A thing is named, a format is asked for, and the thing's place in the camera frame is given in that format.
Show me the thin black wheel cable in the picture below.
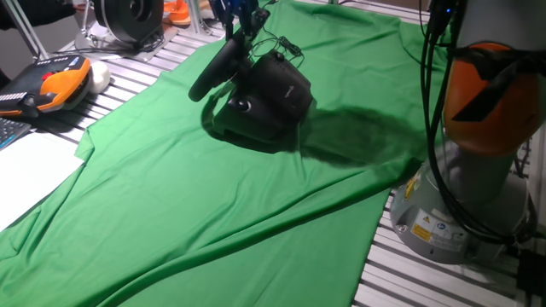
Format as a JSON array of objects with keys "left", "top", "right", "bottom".
[{"left": 249, "top": 0, "right": 305, "bottom": 69}]

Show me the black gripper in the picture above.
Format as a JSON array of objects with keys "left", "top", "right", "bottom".
[{"left": 209, "top": 0, "right": 260, "bottom": 43}]

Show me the green cloth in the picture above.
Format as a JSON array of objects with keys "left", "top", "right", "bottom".
[{"left": 0, "top": 0, "right": 453, "bottom": 307}]

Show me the white computer mouse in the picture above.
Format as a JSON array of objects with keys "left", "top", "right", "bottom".
[{"left": 87, "top": 61, "right": 112, "bottom": 95}]

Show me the black keyboard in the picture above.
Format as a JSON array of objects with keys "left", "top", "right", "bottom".
[{"left": 0, "top": 117, "right": 33, "bottom": 151}]

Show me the metal frame post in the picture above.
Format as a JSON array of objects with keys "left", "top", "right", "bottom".
[
  {"left": 2, "top": 0, "right": 50, "bottom": 61},
  {"left": 186, "top": 0, "right": 213, "bottom": 36}
]

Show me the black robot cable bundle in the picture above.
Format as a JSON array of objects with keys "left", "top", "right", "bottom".
[{"left": 420, "top": 0, "right": 538, "bottom": 246}]

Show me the black coiled cable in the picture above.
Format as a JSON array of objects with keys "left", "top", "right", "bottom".
[{"left": 131, "top": 33, "right": 166, "bottom": 55}]

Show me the orange plastic object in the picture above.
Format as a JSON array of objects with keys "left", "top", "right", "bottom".
[{"left": 164, "top": 0, "right": 192, "bottom": 26}]

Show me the black sleeved left forearm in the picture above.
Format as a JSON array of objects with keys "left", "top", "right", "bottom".
[{"left": 0, "top": 0, "right": 77, "bottom": 31}]

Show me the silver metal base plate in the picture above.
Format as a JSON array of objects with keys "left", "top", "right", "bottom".
[{"left": 74, "top": 25, "right": 180, "bottom": 63}]

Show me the orange black teach pendant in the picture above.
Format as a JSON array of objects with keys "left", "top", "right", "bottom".
[{"left": 0, "top": 54, "right": 93, "bottom": 119}]

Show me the white paper sheet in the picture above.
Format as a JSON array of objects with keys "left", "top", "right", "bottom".
[{"left": 0, "top": 130, "right": 85, "bottom": 234}]

